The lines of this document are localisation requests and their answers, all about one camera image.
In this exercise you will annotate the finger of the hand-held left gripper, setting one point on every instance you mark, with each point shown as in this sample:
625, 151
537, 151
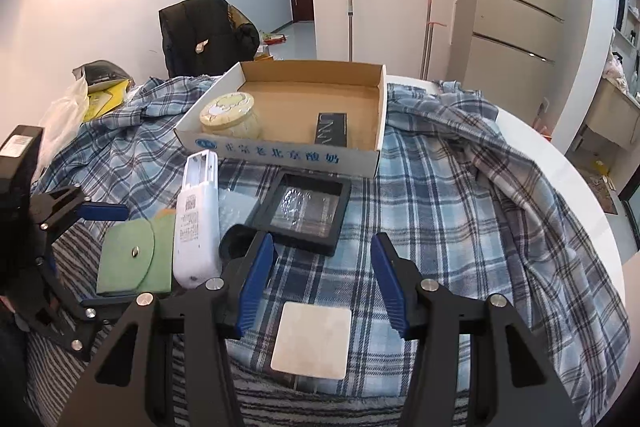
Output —
70, 312
105, 211

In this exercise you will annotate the white remote control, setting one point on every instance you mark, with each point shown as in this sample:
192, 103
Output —
196, 227

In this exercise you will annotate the beige refrigerator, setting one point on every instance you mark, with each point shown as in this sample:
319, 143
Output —
510, 22

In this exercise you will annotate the blue plaid blanket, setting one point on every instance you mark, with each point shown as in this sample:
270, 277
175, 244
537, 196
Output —
450, 217

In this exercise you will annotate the small black cap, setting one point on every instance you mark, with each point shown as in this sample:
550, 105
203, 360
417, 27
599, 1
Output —
232, 244

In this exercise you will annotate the colourful items on floor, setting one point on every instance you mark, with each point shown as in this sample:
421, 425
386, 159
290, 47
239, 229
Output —
270, 47

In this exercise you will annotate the cardboard box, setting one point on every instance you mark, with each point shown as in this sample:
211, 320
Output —
300, 107

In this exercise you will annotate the white square coaster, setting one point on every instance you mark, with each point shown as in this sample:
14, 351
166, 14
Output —
312, 339

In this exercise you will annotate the small black carton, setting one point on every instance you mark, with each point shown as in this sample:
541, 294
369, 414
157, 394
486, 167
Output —
331, 129

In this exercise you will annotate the white bag on counter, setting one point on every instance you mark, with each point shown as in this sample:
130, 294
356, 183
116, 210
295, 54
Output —
614, 66

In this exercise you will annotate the beige counter cabinet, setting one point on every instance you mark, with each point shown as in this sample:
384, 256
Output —
610, 117

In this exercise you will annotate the yellow bag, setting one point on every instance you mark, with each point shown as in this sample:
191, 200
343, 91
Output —
107, 99

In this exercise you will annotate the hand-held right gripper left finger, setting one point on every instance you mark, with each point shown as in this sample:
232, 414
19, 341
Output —
257, 277

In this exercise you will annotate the wall shelf with items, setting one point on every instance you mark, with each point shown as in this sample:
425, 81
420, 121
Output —
629, 12

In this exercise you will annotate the green snap pouch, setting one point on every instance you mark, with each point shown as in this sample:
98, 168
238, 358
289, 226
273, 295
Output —
127, 259

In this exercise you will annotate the clear plastic bag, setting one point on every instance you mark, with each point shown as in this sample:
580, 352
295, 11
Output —
236, 207

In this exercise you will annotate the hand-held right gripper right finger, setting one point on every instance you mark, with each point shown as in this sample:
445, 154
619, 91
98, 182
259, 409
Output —
387, 277

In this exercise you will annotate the black framed display case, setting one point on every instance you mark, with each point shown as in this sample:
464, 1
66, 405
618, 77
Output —
300, 212

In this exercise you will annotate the grey bag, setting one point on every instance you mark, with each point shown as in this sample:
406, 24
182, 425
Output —
100, 72

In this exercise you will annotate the patterned floor mat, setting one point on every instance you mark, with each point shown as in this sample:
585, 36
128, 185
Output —
602, 194

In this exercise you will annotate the grey striped cloth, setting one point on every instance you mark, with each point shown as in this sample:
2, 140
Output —
320, 402

